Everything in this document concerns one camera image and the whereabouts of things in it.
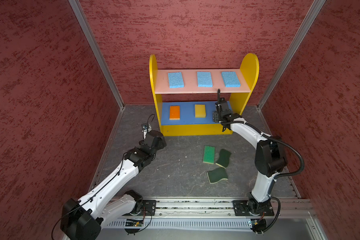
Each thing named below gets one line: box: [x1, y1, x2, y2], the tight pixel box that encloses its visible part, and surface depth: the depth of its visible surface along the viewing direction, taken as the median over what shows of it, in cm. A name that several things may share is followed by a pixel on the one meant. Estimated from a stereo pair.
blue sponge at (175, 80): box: [168, 72, 185, 89], surface depth 77 cm
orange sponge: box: [169, 105, 180, 120], surface depth 99 cm
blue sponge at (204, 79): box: [197, 71, 213, 88], surface depth 78 cm
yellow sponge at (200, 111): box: [194, 104, 206, 118], surface depth 97 cm
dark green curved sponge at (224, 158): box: [215, 148, 232, 169], surface depth 93 cm
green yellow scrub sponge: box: [203, 145, 215, 165], surface depth 94 cm
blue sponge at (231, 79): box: [221, 71, 241, 88], surface depth 78 cm
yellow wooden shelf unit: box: [149, 53, 260, 137], surface depth 81 cm
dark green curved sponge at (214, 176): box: [206, 167, 229, 184], surface depth 86 cm
